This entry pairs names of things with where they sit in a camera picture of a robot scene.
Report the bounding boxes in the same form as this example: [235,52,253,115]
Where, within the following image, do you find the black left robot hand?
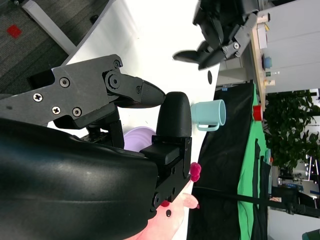
[172,0,260,71]

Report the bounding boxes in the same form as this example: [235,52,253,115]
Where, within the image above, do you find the light wooden board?
[250,9,272,111]

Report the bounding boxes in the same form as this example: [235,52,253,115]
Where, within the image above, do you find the red floor marker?
[6,24,23,39]

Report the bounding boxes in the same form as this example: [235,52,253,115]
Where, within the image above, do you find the green cloth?
[236,83,273,240]

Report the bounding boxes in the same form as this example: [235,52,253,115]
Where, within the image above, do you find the red cup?
[252,104,264,122]

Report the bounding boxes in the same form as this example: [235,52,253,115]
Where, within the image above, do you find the black cloth backdrop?
[186,81,256,240]

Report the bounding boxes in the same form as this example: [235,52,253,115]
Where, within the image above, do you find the teal mug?
[190,99,227,132]

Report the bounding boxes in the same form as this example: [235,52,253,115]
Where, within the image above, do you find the large leafy green plant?
[263,89,320,174]

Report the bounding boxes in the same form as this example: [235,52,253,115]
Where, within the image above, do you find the white table leg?
[21,0,77,55]

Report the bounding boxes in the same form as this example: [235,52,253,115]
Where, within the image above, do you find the pink plush doll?
[119,162,202,240]

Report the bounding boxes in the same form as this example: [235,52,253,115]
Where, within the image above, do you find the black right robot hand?
[0,53,193,240]

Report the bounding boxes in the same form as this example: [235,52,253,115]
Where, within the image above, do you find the black stand pole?
[193,186,320,219]

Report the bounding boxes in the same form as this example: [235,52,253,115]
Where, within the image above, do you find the purple plate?
[123,126,155,152]

